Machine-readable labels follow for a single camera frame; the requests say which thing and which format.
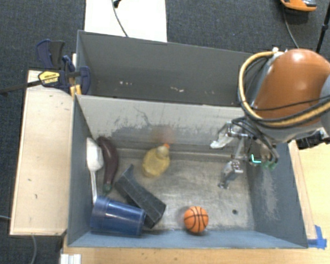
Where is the black flat block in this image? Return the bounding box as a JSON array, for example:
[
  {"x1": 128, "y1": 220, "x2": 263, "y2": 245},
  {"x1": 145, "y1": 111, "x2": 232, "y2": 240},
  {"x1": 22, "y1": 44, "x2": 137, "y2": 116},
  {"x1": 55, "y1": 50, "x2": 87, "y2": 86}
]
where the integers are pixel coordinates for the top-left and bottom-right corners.
[{"x1": 111, "y1": 162, "x2": 170, "y2": 231}]

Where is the orange toy basketball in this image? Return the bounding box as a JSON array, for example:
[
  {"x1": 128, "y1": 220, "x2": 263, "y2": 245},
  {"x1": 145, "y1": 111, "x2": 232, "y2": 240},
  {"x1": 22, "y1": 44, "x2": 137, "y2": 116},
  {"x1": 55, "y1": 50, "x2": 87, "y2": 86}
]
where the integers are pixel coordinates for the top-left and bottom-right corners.
[{"x1": 181, "y1": 205, "x2": 211, "y2": 235}]

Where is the blue plastic cup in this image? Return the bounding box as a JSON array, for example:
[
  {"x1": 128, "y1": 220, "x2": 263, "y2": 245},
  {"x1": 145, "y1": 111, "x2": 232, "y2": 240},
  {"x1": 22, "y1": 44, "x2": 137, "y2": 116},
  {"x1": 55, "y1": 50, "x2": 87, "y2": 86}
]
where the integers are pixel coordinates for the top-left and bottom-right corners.
[{"x1": 88, "y1": 194, "x2": 149, "y2": 237}]

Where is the pale wood flat board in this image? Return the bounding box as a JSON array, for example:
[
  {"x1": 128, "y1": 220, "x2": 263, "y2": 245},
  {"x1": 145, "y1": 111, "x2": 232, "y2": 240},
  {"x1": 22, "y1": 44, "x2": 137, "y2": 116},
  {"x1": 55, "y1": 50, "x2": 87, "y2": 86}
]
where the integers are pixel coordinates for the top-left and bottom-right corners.
[{"x1": 9, "y1": 68, "x2": 81, "y2": 240}]

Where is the purple toy eggplant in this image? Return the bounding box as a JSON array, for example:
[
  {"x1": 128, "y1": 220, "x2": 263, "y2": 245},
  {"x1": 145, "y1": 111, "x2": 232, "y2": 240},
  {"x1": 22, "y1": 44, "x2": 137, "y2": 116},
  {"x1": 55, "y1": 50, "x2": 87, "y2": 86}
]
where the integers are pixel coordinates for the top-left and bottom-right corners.
[{"x1": 91, "y1": 135, "x2": 122, "y2": 197}]

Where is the white plastic scoop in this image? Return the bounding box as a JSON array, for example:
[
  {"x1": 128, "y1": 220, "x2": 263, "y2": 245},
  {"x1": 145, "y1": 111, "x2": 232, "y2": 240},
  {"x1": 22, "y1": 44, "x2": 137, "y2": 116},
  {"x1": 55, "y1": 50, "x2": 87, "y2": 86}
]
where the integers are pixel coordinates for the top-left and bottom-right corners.
[{"x1": 81, "y1": 137, "x2": 107, "y2": 206}]

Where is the pale grey metal gripper finger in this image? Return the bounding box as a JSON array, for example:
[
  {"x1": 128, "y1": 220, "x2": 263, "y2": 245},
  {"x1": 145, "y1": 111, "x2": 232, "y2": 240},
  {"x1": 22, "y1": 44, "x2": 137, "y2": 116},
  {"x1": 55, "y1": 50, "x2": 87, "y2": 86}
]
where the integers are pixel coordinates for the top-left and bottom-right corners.
[
  {"x1": 225, "y1": 165, "x2": 246, "y2": 191},
  {"x1": 217, "y1": 158, "x2": 240, "y2": 190}
]

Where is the grey metal bin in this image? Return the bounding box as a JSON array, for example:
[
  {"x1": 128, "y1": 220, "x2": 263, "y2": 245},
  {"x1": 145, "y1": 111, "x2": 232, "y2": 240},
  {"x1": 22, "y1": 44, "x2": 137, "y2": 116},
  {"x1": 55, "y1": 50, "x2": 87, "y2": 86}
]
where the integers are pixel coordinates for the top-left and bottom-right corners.
[{"x1": 60, "y1": 30, "x2": 324, "y2": 264}]

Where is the yellow plastic bottle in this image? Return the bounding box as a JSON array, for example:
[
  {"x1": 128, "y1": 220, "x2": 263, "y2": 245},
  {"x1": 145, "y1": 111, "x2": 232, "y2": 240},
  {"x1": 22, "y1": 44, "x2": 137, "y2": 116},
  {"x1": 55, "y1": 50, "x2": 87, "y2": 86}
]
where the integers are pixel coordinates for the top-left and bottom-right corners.
[{"x1": 140, "y1": 141, "x2": 172, "y2": 180}]

